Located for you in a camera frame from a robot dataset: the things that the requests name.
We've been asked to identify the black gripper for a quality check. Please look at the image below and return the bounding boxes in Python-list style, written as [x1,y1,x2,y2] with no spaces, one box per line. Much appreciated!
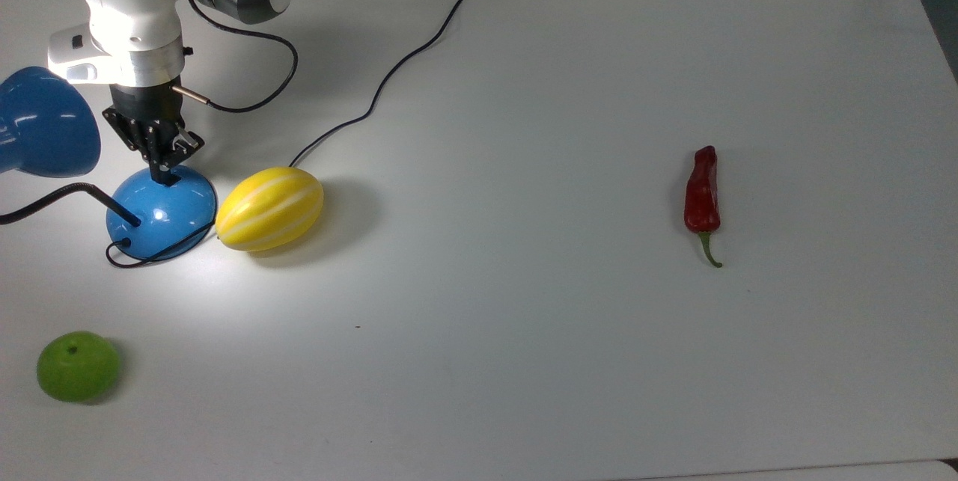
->
[102,83,206,187]

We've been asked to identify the blue desk lamp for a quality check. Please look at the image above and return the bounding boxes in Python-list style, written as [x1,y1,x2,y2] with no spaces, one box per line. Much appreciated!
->
[0,66,219,262]

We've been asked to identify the yellow striped toy melon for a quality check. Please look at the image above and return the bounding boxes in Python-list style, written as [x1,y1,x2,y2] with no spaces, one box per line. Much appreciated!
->
[215,166,326,253]

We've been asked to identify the green toy apple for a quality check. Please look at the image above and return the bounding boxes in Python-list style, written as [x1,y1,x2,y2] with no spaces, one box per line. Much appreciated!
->
[36,330,122,403]

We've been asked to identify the red toy chili pepper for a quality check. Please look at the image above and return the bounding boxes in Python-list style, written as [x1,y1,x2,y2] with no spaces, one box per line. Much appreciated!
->
[683,145,724,269]

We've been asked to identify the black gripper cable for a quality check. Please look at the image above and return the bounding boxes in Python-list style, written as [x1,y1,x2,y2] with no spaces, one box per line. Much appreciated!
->
[171,0,299,114]

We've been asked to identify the black lamp power cord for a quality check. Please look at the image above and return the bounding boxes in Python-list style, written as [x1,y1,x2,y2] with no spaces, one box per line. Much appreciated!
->
[105,0,499,269]

